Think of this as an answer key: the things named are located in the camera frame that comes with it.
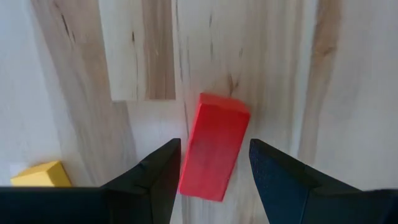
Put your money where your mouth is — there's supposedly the wide red wooden block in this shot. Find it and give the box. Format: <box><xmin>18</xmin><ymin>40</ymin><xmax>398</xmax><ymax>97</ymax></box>
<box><xmin>178</xmin><ymin>92</ymin><xmax>251</xmax><ymax>202</ymax></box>

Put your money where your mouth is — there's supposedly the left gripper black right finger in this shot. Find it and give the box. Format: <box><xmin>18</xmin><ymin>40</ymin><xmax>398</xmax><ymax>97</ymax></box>
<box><xmin>248</xmin><ymin>138</ymin><xmax>398</xmax><ymax>224</ymax></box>

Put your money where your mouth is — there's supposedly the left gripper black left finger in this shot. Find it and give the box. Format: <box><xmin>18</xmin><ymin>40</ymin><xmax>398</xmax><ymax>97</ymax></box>
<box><xmin>0</xmin><ymin>138</ymin><xmax>182</xmax><ymax>224</ymax></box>

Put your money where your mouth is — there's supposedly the yellow wooden block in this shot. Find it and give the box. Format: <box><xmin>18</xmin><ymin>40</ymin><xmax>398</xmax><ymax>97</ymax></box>
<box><xmin>10</xmin><ymin>160</ymin><xmax>72</xmax><ymax>188</ymax></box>

